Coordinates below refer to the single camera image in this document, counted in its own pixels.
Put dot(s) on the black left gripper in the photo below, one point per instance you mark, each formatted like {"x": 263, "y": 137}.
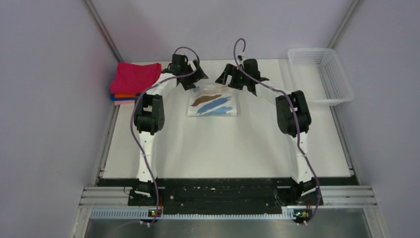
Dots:
{"x": 198, "y": 75}

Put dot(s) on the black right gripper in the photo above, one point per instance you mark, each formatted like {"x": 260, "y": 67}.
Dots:
{"x": 232, "y": 70}

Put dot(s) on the white t shirt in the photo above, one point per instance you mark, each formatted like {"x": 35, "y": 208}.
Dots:
{"x": 212, "y": 100}

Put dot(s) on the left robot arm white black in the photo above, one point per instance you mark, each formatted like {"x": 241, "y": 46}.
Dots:
{"x": 148, "y": 119}

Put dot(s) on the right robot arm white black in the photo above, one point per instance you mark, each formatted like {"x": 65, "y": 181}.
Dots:
{"x": 293, "y": 119}

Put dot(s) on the folded crimson t shirt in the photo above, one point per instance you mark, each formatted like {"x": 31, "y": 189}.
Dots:
{"x": 131, "y": 78}

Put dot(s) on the folded orange t shirt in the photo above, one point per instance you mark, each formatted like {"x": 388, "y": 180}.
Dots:
{"x": 124, "y": 96}

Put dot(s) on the folded pink t shirt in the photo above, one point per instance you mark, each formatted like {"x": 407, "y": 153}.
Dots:
{"x": 123, "y": 102}

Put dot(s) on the white plastic basket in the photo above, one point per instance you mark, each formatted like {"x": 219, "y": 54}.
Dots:
{"x": 320, "y": 74}

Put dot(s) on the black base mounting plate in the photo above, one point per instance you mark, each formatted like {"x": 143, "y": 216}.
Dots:
{"x": 237, "y": 196}

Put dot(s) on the aluminium extrusion rail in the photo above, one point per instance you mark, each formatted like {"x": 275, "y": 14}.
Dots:
{"x": 351, "y": 196}

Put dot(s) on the white slotted cable duct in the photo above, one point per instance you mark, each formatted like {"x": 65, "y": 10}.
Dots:
{"x": 146, "y": 214}

